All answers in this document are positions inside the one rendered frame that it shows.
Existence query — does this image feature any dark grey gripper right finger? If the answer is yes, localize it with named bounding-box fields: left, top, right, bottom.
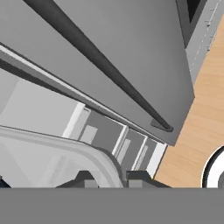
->
left=125, top=170, right=173, bottom=189

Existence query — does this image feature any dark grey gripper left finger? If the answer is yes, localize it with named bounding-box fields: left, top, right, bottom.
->
left=55, top=170, right=99, bottom=189

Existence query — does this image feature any clear white plastic container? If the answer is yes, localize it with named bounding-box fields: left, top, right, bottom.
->
left=0, top=125, right=125, bottom=189

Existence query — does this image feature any grey freezer interior with racks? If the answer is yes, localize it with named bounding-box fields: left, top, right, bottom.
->
left=0, top=68, right=168, bottom=179

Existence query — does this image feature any grey freezer door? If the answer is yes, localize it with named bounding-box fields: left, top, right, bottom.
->
left=0, top=0, right=196, bottom=147

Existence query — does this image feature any white round black-rimmed object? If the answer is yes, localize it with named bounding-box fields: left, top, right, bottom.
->
left=201, top=144, right=224, bottom=189

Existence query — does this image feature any dark blue item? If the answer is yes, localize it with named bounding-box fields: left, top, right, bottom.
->
left=0, top=174, right=12, bottom=189

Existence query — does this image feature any grey cabinet with dark opening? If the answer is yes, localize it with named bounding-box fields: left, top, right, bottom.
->
left=174, top=0, right=224, bottom=86

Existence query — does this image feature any dark grey door handle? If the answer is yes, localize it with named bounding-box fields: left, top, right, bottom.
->
left=23, top=0, right=174, bottom=133

